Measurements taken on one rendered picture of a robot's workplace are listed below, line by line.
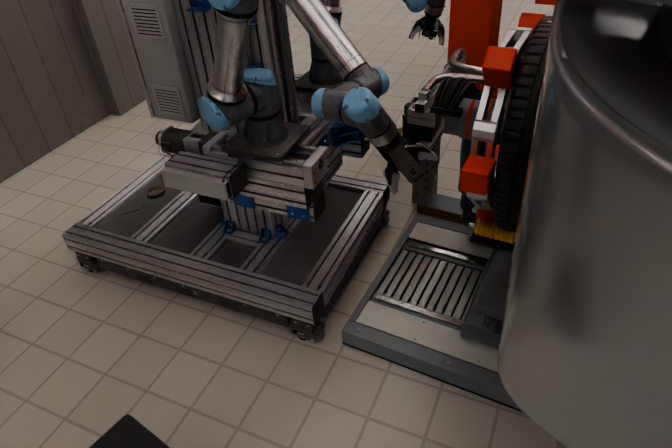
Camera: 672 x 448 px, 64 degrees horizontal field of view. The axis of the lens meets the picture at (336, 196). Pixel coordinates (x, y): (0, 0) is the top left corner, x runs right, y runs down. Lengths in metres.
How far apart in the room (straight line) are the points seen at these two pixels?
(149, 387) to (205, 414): 0.26
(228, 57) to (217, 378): 1.21
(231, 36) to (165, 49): 0.60
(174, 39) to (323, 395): 1.36
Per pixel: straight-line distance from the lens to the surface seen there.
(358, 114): 1.20
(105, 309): 2.58
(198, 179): 1.84
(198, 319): 2.37
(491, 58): 1.49
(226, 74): 1.54
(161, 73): 2.10
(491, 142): 1.52
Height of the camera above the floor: 1.69
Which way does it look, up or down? 36 degrees down
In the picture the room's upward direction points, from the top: 5 degrees counter-clockwise
